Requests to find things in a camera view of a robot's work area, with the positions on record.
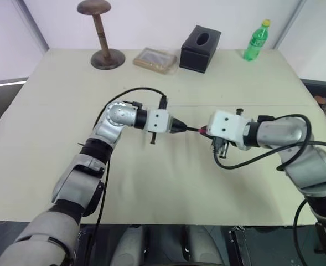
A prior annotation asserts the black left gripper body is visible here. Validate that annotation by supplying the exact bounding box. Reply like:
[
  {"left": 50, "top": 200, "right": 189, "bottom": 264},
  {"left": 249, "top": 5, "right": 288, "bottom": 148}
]
[{"left": 149, "top": 95, "right": 177, "bottom": 145}]

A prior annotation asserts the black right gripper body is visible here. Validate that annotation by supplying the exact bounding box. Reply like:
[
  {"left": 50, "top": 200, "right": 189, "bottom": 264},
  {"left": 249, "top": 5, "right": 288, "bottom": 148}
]
[{"left": 206, "top": 108, "right": 244, "bottom": 159}]

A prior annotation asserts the green plastic bottle yellow cap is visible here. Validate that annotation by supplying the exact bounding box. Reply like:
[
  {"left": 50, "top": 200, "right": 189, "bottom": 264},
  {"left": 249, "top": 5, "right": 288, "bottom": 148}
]
[{"left": 242, "top": 18, "right": 272, "bottom": 62}]

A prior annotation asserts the black tissue box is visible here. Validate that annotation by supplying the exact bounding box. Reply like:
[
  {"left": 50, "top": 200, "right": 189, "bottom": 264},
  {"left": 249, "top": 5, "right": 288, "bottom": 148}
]
[{"left": 179, "top": 24, "right": 222, "bottom": 74}]

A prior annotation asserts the clear plastic box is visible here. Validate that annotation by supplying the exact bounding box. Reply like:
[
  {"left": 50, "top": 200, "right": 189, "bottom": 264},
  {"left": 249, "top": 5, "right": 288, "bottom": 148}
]
[{"left": 132, "top": 47, "right": 179, "bottom": 75}]

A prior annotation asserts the black flat block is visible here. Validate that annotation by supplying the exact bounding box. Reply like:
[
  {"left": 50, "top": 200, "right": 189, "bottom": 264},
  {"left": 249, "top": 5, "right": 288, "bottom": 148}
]
[{"left": 228, "top": 226, "right": 253, "bottom": 266}]

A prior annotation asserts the brown wooden hat stand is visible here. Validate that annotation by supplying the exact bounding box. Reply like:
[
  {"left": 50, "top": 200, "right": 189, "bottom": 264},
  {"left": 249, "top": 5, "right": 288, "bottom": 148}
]
[{"left": 76, "top": 0, "right": 126, "bottom": 70}]

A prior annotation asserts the dark side table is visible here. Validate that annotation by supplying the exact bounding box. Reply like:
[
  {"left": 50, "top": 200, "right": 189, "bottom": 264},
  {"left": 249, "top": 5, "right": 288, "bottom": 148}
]
[{"left": 301, "top": 79, "right": 326, "bottom": 128}]

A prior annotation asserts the grey rounded shape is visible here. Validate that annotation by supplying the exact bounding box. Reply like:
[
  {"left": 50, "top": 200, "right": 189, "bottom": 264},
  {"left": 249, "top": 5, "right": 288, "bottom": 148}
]
[{"left": 115, "top": 224, "right": 153, "bottom": 266}]

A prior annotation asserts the dark cabinet with light strip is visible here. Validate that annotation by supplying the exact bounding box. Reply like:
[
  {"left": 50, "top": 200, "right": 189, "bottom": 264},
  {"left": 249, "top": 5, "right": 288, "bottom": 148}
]
[{"left": 0, "top": 78, "right": 28, "bottom": 139}]

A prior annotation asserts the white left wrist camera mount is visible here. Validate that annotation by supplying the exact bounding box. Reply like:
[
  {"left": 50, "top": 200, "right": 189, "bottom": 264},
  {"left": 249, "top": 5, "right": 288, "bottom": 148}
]
[{"left": 147, "top": 109, "right": 171, "bottom": 134}]

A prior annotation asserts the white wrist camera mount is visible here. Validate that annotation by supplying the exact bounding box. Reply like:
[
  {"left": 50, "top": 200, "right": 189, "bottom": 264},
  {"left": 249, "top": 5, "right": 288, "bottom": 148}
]
[
  {"left": 147, "top": 109, "right": 171, "bottom": 134},
  {"left": 208, "top": 110, "right": 253, "bottom": 148}
]

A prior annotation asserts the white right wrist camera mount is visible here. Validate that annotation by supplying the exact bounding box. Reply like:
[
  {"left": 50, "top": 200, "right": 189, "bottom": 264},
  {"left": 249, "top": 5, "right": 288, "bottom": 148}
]
[{"left": 208, "top": 110, "right": 253, "bottom": 148}]

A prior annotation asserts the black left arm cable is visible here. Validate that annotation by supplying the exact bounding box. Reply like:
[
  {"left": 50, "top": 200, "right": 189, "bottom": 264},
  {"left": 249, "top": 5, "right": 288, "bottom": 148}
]
[{"left": 90, "top": 87, "right": 165, "bottom": 266}]

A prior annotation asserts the grey partition post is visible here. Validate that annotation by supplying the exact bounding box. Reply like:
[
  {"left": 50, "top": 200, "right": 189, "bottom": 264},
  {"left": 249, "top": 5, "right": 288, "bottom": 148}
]
[
  {"left": 272, "top": 0, "right": 308, "bottom": 50},
  {"left": 13, "top": 0, "right": 50, "bottom": 54}
]

